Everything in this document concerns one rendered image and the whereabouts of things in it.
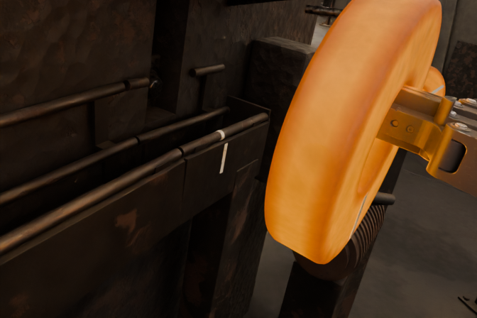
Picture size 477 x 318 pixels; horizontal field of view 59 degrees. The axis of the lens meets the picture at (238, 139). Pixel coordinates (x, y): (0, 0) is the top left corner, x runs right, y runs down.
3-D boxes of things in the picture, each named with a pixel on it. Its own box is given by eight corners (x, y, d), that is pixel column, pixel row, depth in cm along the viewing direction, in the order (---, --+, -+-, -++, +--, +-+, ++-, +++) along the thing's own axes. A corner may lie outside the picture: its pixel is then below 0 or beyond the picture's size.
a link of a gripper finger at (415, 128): (461, 156, 21) (454, 174, 19) (365, 120, 24) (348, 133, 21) (473, 129, 21) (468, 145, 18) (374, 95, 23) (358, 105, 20)
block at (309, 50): (224, 167, 77) (248, 35, 68) (246, 155, 84) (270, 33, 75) (275, 191, 72) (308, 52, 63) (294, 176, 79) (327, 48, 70)
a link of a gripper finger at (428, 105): (424, 152, 23) (421, 156, 22) (308, 107, 26) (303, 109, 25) (446, 101, 22) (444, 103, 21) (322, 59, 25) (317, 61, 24)
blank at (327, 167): (302, -4, 16) (392, 20, 14) (408, -24, 27) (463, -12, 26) (240, 287, 23) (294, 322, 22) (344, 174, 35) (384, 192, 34)
